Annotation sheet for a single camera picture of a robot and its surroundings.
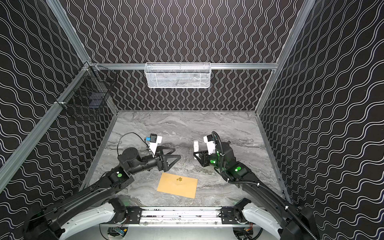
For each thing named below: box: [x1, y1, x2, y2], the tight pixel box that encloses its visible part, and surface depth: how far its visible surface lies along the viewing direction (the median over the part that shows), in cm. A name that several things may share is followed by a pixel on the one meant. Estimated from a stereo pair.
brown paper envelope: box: [156, 172, 198, 199], surface depth 87 cm
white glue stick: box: [194, 141, 199, 152], surface depth 76 cm
